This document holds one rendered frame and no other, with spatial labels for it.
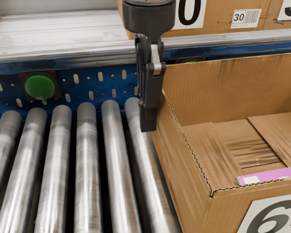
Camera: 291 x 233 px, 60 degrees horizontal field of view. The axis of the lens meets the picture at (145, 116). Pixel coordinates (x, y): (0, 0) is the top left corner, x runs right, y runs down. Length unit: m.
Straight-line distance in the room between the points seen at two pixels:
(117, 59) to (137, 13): 0.32
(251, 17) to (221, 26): 0.09
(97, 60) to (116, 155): 0.25
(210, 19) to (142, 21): 0.42
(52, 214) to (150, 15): 0.36
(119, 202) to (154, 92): 0.21
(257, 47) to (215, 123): 0.26
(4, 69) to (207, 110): 0.49
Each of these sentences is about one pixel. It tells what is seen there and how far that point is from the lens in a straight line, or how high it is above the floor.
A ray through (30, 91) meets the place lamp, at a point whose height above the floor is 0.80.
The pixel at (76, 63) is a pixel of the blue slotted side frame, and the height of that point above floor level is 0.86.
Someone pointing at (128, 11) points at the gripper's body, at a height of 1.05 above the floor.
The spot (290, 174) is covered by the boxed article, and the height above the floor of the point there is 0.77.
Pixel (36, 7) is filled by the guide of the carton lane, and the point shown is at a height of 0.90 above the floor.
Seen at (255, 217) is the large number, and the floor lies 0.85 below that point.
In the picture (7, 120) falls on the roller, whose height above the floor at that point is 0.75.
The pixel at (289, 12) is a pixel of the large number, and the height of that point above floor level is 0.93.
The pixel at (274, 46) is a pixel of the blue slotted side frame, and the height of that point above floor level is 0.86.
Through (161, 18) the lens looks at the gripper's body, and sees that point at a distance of 0.35.
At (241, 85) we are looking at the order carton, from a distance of 0.60.
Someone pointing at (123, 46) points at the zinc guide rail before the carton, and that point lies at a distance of 0.66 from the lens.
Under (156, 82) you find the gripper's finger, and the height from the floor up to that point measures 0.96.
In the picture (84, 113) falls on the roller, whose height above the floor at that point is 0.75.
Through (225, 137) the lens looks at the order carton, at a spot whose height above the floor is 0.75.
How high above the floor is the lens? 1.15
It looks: 38 degrees down
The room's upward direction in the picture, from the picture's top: straight up
